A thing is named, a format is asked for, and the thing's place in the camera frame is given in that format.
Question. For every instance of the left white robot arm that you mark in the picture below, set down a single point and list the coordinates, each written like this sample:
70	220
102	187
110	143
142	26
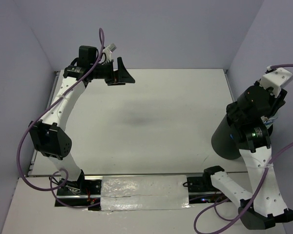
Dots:
48	133

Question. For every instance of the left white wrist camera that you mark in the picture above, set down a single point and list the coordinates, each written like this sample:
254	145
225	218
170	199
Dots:
107	53

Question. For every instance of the labelled bottle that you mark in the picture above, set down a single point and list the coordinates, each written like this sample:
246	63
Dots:
268	121

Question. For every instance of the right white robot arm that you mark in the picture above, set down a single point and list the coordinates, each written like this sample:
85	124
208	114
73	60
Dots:
263	207

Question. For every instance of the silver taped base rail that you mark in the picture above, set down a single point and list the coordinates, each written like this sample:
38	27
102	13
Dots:
137	193

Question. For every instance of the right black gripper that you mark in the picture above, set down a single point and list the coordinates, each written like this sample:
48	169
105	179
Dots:
277	102

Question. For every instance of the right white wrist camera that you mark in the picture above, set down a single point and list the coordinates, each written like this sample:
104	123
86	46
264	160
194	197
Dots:
276	80

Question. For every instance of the black round bin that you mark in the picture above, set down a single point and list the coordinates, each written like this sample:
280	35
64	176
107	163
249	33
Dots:
247	136

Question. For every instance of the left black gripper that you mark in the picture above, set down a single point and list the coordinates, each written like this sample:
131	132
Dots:
123	75

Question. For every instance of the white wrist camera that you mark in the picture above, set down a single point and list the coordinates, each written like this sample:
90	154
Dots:
276	80
107	53

